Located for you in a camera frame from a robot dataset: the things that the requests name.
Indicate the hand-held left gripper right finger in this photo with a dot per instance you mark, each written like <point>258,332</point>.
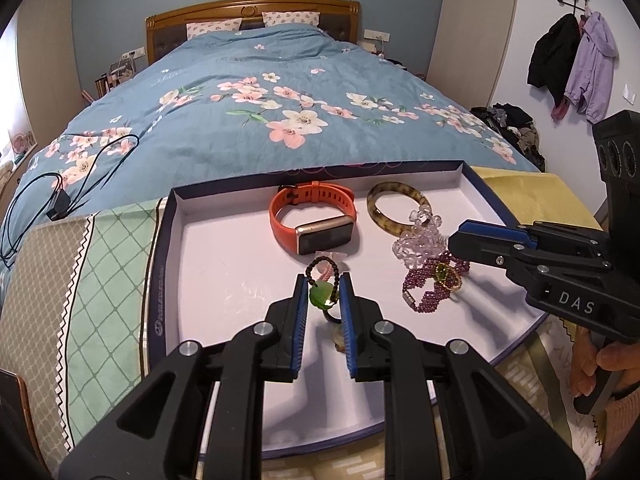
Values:
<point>347,330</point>

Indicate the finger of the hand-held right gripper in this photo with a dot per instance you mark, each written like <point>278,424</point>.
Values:
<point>485,252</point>
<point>495,230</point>

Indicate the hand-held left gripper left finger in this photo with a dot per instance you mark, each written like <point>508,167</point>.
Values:
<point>300,330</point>

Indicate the white shallow box tray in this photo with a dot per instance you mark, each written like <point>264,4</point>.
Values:
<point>225,270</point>

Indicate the person's right forearm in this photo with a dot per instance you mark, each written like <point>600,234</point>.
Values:
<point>617,425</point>

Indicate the person's right hand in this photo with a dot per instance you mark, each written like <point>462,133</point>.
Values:
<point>585,365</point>

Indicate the pink garment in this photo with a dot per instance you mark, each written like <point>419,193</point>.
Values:
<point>560,109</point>

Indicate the orange smartwatch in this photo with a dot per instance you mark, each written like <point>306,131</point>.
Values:
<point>285,230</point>

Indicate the dark clothes pile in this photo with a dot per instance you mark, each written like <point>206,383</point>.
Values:
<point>510,130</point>

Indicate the amber bangle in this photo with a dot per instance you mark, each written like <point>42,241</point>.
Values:
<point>380,220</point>

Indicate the purple jacket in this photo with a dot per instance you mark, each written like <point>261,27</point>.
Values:
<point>595,70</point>

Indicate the black jacket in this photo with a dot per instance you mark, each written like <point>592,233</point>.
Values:
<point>552,60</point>

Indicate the patchwork cotton mat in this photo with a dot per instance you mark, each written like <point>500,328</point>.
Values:
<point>100,285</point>

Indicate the black charger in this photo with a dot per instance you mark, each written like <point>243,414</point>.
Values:
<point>59,206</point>

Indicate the floral blue duvet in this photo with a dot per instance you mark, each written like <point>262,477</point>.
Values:
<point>225,65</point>

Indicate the dotted white pillow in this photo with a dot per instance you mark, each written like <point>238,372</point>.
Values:
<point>292,17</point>
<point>212,27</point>

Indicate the smartphone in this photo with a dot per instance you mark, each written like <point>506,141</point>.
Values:
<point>12,410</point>

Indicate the bedside cosmetics rack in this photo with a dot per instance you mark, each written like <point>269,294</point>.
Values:
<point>116,74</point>

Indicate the wooden headboard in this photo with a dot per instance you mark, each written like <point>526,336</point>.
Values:
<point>250,10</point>

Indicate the small pink fan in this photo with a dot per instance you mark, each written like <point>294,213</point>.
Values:
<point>21,142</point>

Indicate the white wall switch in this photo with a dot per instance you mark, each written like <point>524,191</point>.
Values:
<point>629,95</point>

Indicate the black wall hooks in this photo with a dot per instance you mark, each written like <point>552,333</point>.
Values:
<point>574,1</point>

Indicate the white wall socket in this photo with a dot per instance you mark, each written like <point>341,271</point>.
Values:
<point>376,35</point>
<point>133,53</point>

